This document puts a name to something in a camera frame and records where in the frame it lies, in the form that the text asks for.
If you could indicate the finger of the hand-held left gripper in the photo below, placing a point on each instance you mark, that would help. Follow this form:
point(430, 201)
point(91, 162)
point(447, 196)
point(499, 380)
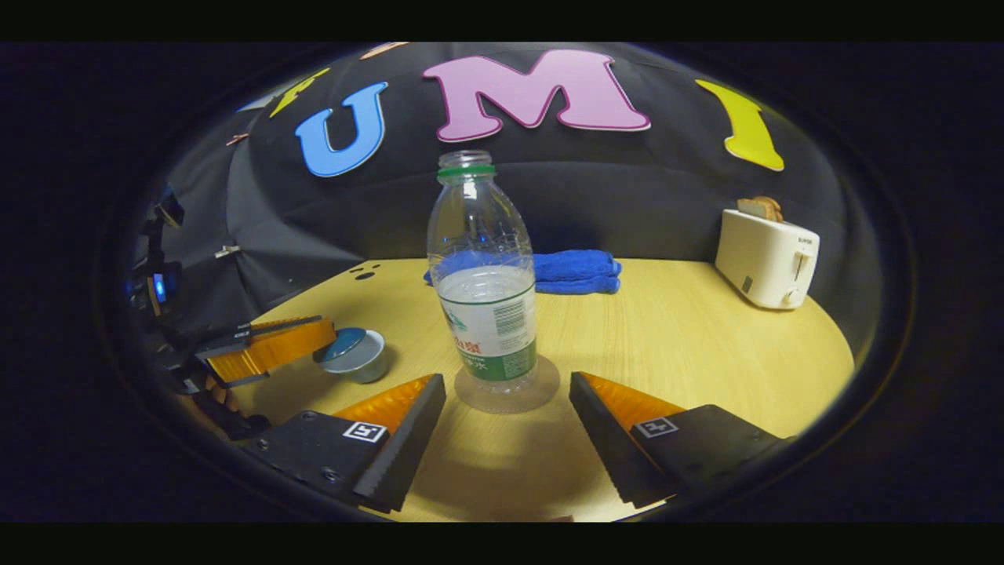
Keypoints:
point(249, 380)
point(267, 345)

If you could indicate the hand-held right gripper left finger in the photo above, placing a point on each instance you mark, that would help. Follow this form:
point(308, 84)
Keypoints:
point(396, 455)

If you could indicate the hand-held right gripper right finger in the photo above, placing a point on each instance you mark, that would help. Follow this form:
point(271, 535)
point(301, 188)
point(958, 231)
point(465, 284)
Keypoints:
point(612, 447)

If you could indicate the round brown coaster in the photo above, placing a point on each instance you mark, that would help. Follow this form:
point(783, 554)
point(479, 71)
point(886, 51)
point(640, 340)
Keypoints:
point(541, 392)

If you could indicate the white teacup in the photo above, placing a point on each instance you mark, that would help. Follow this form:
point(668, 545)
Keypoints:
point(365, 367)

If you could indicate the clear plastic water bottle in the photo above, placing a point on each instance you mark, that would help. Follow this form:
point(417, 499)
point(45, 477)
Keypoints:
point(490, 322)

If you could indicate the small white tag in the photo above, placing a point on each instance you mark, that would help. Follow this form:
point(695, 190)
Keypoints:
point(227, 251)

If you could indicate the blue folded towel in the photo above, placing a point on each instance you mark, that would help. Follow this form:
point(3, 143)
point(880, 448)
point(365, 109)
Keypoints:
point(576, 271)

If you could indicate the white toaster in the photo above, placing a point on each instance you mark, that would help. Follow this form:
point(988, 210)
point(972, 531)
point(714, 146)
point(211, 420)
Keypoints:
point(765, 259)

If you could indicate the black backdrop cloth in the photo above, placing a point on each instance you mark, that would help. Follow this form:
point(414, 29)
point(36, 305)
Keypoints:
point(627, 196)

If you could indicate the toasted bread slice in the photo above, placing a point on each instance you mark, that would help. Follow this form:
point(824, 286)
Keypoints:
point(761, 208)

